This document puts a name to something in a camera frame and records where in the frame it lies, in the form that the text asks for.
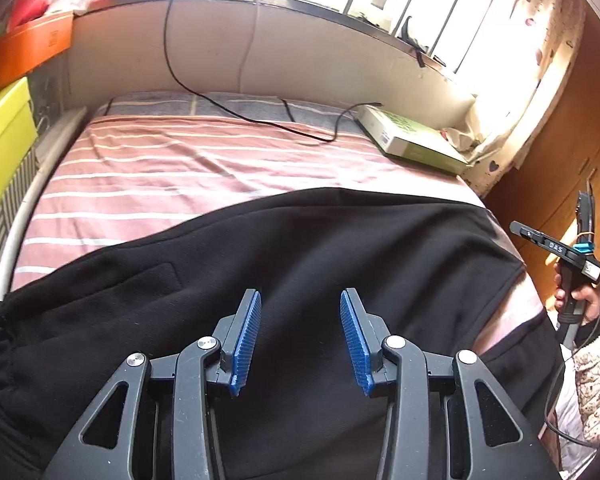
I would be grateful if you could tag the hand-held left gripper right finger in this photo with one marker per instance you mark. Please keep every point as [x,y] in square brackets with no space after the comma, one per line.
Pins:
[356,340]

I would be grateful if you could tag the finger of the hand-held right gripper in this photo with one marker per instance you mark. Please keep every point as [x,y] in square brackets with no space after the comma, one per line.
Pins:
[586,215]

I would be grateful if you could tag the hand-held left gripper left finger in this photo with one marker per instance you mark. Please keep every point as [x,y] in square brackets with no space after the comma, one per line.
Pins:
[245,340]

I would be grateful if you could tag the black pants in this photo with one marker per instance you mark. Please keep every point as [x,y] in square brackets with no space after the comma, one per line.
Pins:
[305,240]

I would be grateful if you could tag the person's right hand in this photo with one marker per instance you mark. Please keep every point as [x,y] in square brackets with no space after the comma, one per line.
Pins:
[592,301]

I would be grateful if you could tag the wooden wardrobe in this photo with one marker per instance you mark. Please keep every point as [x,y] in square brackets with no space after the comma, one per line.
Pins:
[580,135]

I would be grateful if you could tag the heart print curtain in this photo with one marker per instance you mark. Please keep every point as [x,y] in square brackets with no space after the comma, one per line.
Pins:
[545,85]

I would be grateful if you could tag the long green white box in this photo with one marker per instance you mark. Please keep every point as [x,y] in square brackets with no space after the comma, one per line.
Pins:
[410,135]

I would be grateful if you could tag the pink striped bed sheet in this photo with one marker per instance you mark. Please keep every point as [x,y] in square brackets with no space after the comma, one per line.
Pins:
[180,160]

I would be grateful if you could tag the yellow-green box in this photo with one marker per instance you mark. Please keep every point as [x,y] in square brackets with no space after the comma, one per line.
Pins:
[5,145]

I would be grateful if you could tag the orange box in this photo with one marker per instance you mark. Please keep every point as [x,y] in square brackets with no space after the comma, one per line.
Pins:
[25,47]

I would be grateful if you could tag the red printed bag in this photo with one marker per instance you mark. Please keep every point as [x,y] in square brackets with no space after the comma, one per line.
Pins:
[27,0]

